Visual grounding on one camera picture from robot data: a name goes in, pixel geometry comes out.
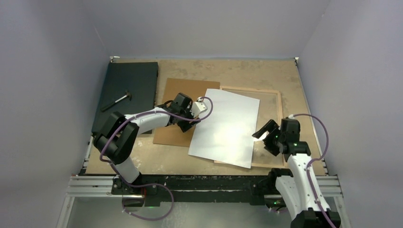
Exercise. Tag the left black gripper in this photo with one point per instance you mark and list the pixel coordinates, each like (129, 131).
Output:
(185, 126)

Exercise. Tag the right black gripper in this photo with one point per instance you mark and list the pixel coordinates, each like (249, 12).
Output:
(271, 126)

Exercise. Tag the printed photo with white border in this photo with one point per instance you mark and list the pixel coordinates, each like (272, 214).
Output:
(226, 135)

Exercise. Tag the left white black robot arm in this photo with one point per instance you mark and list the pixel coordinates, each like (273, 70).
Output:
(116, 138)

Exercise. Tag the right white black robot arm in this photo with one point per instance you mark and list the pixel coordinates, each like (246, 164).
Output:
(297, 184)

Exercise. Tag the small black metal hammer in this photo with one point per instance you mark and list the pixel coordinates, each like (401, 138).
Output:
(110, 105)

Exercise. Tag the black flat box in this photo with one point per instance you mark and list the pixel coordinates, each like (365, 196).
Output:
(128, 88)

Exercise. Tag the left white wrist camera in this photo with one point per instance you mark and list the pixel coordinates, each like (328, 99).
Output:
(198, 107)

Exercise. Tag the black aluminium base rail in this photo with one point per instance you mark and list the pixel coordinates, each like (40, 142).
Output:
(254, 190)

